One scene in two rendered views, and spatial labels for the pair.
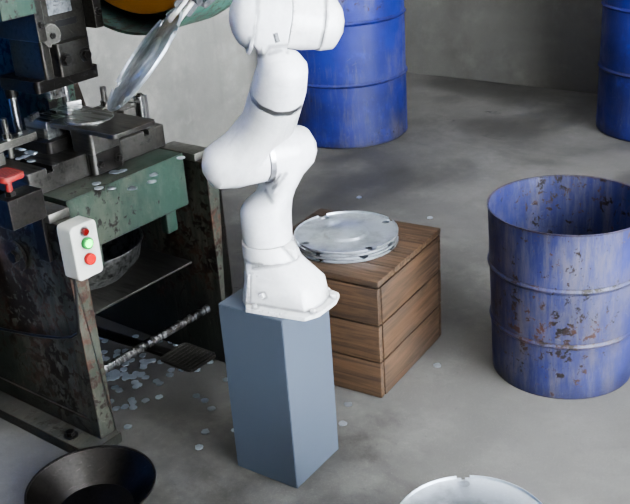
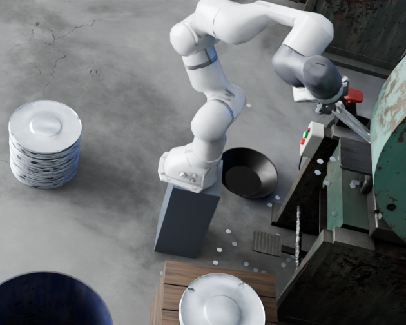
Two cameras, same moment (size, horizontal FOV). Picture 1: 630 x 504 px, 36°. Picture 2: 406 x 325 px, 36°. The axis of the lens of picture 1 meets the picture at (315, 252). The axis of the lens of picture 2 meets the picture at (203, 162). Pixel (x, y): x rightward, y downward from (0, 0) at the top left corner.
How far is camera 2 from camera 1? 3.27 m
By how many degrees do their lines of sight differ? 96
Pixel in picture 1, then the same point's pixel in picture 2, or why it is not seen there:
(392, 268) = (165, 282)
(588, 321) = (14, 315)
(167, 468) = (232, 213)
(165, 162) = (341, 209)
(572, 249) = (28, 279)
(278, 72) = not seen: hidden behind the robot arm
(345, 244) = (211, 291)
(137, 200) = (334, 195)
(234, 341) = not seen: hidden behind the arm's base
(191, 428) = (243, 244)
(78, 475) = (265, 189)
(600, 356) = not seen: outside the picture
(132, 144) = (372, 202)
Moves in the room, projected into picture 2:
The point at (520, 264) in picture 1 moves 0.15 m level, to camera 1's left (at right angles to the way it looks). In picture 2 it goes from (69, 293) to (111, 275)
